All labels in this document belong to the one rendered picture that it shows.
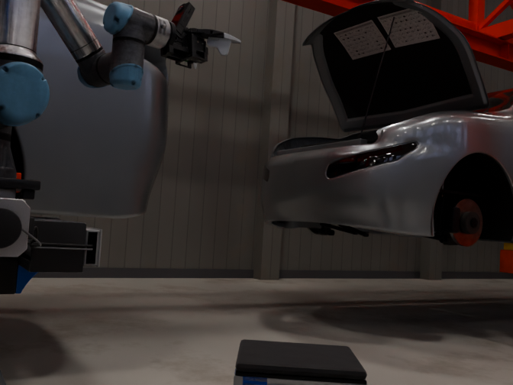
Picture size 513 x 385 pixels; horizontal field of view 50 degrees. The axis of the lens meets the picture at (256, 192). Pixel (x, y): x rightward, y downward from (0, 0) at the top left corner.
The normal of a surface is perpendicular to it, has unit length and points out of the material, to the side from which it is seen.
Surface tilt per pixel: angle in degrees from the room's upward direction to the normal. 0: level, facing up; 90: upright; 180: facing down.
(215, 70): 90
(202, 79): 90
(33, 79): 98
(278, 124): 90
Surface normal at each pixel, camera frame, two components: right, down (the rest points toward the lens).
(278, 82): 0.51, -0.02
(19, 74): 0.70, 0.14
